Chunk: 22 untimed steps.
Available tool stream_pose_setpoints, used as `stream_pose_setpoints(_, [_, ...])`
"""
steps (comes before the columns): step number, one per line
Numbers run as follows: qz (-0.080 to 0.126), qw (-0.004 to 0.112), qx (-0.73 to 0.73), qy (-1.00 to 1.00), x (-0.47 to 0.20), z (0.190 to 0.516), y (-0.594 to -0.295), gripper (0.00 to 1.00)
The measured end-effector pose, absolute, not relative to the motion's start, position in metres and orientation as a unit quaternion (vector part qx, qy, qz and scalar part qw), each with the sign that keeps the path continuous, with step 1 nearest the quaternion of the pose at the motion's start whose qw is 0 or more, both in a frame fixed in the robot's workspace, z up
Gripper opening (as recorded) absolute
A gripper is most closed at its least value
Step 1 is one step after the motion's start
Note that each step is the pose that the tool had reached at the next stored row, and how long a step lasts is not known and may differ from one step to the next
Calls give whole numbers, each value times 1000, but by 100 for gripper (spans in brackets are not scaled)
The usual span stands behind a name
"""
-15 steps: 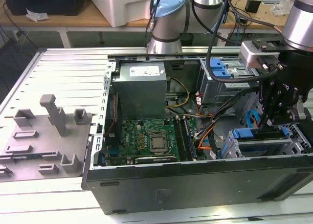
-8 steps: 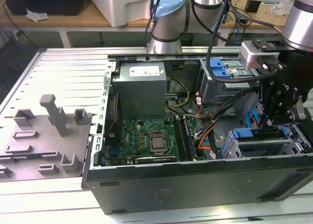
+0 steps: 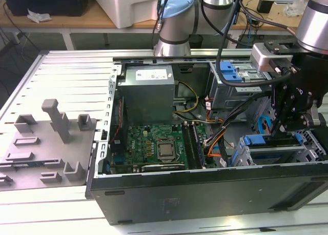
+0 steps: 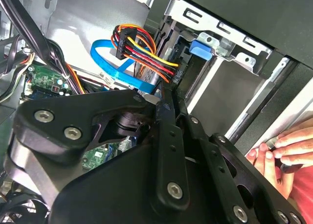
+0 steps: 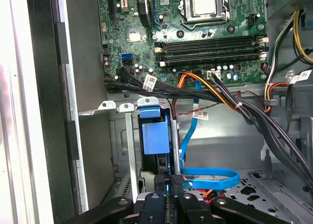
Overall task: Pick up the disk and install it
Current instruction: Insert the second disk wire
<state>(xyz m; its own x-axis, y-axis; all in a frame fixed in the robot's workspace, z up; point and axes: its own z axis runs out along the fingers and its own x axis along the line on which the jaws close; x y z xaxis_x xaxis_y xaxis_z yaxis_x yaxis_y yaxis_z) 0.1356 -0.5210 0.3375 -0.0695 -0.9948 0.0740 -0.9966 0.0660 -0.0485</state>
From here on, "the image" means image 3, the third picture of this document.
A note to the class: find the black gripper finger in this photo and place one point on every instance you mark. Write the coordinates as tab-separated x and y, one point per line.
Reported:
299	117
279	109

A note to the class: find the hard disk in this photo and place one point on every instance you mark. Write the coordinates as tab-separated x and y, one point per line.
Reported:
256	140

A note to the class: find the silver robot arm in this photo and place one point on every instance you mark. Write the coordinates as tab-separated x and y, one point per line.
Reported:
176	22

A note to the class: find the grey metal disk bay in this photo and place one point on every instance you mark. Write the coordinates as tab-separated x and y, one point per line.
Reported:
287	149

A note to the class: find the grey optical drive cage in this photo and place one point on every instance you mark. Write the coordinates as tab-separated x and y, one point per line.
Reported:
225	99

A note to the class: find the blue plastic latch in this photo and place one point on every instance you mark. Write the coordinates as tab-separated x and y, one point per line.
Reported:
233	74

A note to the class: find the clear plastic bag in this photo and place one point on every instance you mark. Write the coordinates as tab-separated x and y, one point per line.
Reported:
294	8

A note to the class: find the small black box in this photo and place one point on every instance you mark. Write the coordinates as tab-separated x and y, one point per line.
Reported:
265	5

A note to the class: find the black RAM slot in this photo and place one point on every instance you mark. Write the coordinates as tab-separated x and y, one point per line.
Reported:
198	147
188	145

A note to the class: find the black mesh bin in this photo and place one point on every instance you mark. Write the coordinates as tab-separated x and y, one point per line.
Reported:
197	41

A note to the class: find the silver CPU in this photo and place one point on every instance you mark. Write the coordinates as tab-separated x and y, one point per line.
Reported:
166	150

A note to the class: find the black graphics card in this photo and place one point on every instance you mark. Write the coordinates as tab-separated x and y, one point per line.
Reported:
164	167

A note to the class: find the CPU socket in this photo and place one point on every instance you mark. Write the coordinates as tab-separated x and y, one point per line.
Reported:
156	153

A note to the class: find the grey power supply unit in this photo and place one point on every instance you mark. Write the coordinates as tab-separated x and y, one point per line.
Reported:
146	101

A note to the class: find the black PC case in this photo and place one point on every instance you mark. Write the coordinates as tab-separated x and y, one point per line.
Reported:
179	199

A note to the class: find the green motherboard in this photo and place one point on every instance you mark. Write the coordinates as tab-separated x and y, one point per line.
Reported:
139	140

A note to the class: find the black case fan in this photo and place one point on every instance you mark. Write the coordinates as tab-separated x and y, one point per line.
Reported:
120	117

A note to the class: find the white plastic box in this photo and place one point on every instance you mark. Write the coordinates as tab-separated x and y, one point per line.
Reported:
123	6

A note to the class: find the wooden desk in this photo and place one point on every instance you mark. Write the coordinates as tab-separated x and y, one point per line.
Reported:
84	19

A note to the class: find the grey parts rack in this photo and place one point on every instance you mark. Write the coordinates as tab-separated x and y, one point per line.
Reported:
43	153

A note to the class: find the large black box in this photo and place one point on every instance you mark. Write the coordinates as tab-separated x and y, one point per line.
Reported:
64	1

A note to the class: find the white crumpled tissue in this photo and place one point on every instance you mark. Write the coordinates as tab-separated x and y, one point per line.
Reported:
38	17

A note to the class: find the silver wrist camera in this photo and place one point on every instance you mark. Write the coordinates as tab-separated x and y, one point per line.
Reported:
261	58

